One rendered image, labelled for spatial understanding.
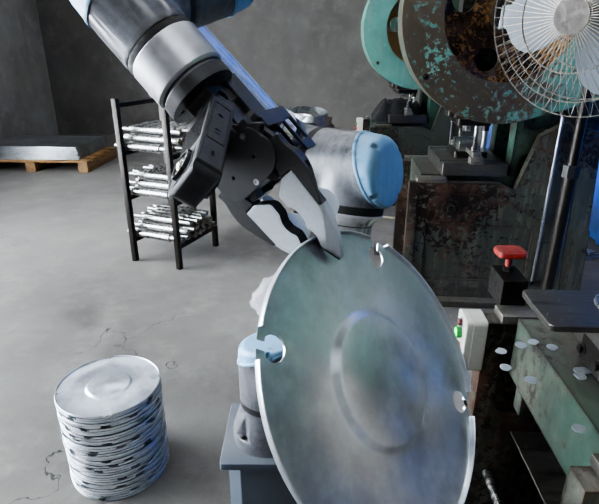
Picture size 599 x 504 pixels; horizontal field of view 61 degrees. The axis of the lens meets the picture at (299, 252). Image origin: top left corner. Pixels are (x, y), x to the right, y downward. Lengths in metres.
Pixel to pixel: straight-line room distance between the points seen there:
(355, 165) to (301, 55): 6.67
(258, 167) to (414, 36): 1.76
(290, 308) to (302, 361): 0.04
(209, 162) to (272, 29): 7.08
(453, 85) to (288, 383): 1.91
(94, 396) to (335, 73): 6.36
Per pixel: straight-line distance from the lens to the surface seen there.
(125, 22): 0.51
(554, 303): 1.04
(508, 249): 1.32
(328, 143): 0.84
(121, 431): 1.57
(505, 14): 1.92
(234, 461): 1.10
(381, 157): 0.81
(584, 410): 1.02
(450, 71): 2.21
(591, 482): 0.93
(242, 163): 0.47
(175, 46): 0.49
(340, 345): 0.45
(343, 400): 0.44
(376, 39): 3.88
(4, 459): 1.98
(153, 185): 3.04
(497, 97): 2.26
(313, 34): 7.44
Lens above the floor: 1.22
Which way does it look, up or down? 22 degrees down
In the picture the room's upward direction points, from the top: straight up
